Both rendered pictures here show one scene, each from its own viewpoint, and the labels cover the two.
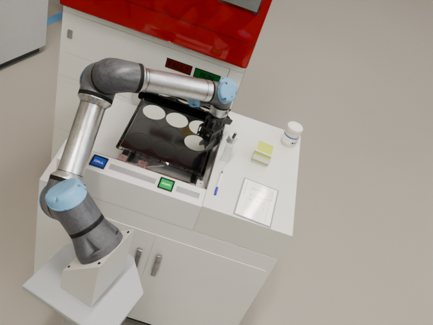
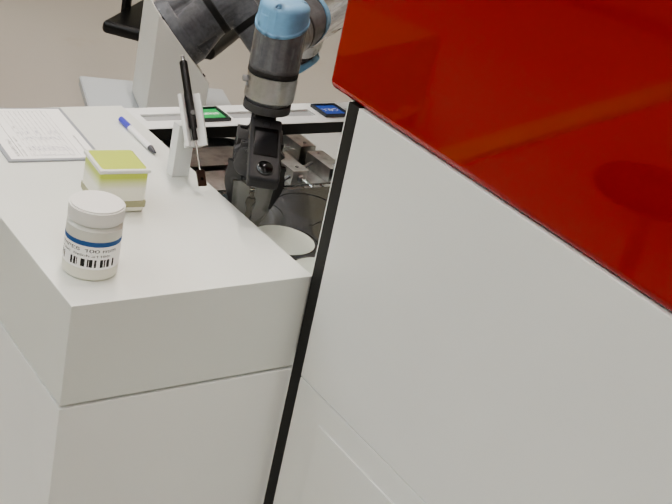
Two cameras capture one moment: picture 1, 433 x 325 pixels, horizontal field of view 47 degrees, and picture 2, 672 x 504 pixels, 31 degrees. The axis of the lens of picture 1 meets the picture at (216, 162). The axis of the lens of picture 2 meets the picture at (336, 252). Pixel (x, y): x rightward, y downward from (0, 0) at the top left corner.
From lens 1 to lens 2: 3.25 m
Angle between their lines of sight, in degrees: 106
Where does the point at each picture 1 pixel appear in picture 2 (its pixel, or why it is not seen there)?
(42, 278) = (213, 96)
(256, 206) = (29, 126)
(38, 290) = not seen: hidden behind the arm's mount
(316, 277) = not seen: outside the picture
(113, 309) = (105, 94)
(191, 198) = (151, 112)
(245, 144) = (177, 217)
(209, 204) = (112, 109)
